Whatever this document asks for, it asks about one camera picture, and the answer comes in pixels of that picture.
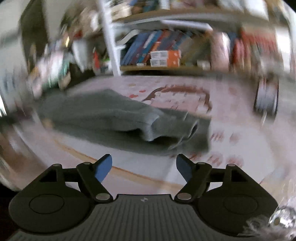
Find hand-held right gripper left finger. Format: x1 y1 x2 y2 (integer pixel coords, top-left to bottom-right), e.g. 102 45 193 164
38 153 114 203

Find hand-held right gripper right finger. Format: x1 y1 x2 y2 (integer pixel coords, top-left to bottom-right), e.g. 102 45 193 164
174 153 251 203

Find grey sweatpants with tan patch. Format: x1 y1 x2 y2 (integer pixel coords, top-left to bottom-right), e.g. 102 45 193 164
37 89 212 156

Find shiny clear bauble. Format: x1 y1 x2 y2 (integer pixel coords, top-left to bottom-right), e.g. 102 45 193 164
243 204 296 241

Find orange white carton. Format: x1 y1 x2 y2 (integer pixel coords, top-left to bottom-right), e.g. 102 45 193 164
150 50 181 59
150 58 181 67

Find stack of magazines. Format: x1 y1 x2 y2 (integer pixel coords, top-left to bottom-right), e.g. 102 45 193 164
254 77 279 116

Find pink printed canister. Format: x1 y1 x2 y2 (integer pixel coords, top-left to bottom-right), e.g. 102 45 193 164
210 32 231 70

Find row of leaning blue books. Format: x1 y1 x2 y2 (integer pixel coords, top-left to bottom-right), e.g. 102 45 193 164
120 29 208 66

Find white frame wooden bookshelf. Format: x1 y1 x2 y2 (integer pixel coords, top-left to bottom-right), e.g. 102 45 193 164
97 0 296 77

